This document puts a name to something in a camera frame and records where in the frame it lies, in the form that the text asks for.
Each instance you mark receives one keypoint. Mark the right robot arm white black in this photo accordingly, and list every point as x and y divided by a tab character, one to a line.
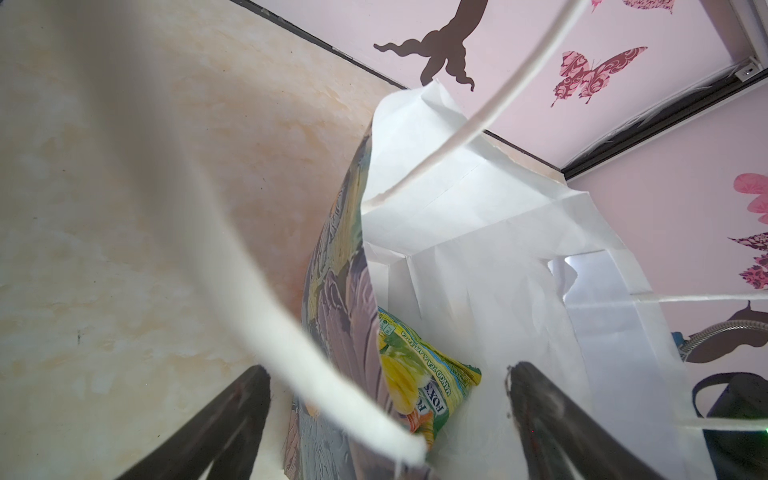
734	454

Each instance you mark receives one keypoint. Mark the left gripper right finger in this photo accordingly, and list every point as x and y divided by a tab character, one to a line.
559	439

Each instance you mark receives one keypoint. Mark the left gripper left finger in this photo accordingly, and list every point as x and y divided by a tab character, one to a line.
221	441

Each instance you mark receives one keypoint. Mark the green Fox's candy bag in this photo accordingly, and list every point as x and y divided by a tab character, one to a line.
425	386

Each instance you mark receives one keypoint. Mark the patterned paper gift bag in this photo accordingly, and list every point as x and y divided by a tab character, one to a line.
490	263

